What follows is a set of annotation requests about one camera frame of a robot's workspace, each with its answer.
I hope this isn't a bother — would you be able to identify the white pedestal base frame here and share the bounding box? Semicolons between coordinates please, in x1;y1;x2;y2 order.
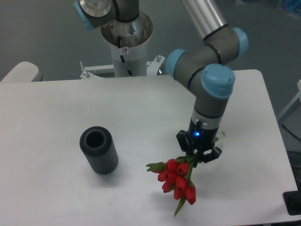
79;55;166;80

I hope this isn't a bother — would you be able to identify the black pedestal cable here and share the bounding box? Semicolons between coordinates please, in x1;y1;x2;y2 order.
119;55;134;77

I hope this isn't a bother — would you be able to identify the white frame at right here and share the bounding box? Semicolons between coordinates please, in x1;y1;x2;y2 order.
276;80;301;125

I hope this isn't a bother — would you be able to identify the dark grey ribbed vase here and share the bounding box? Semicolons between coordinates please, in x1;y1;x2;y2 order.
79;126;119;175

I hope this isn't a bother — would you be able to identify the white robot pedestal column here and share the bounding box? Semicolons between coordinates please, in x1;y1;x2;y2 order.
101;11;153;71

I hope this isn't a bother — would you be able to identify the black device at table edge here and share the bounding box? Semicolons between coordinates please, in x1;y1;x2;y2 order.
283;191;301;216

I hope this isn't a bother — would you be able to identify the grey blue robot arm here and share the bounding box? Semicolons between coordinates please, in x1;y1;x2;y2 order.
73;0;249;163

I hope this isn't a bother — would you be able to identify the red tulip bouquet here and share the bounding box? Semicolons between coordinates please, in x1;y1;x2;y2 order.
145;131;227;218

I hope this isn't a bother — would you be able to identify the white chair armrest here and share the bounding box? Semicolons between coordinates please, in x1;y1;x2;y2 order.
0;61;43;84

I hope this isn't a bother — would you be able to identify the blue plastic bag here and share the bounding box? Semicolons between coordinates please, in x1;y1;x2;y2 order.
283;0;301;17

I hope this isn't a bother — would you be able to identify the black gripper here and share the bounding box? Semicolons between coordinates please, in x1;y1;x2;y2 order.
176;122;222;163

